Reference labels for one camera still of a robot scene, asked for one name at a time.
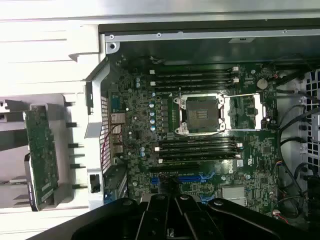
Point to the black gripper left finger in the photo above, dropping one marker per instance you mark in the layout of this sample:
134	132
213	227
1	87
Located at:
100	220

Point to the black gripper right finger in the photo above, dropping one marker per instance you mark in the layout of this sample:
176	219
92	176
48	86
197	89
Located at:
237	222

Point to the blue expansion slot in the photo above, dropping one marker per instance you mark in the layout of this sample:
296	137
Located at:
187	179

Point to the RAM slot white latches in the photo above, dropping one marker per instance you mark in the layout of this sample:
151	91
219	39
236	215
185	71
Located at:
197	147
192	72
192	82
197	159

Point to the RAM slot black latches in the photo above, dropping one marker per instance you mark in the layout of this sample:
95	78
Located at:
197	141
197	153
192	77
192	87

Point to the black expansion slot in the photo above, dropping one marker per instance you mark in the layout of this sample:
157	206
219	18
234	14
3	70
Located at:
175	167

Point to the silver chipset heatsink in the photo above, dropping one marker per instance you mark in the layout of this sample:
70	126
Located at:
233	195

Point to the silver port block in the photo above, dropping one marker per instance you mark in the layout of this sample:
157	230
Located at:
116	119
116	148

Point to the metal socket cover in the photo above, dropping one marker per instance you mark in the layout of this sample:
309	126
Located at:
259	112

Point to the CPU socket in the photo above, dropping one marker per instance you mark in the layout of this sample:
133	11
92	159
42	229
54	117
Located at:
200	115

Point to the grey parts rack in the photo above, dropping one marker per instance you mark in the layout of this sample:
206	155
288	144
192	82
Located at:
12	136

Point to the green motherboard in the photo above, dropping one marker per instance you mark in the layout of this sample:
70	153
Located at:
140	105

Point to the perforated metal drive cage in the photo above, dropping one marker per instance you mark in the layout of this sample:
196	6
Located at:
303	100

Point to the silver coin battery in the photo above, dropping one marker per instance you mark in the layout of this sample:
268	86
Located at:
262	83

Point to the thin metal locking lever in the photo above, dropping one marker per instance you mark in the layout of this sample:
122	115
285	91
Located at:
180	91

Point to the black PC case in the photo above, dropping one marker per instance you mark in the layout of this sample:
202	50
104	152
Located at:
200	50

